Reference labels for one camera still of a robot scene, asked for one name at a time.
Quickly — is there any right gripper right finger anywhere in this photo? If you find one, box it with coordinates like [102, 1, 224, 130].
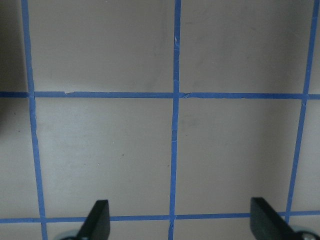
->
[250, 197, 298, 240]

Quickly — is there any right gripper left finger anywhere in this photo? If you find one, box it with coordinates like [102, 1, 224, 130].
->
[75, 199, 111, 240]

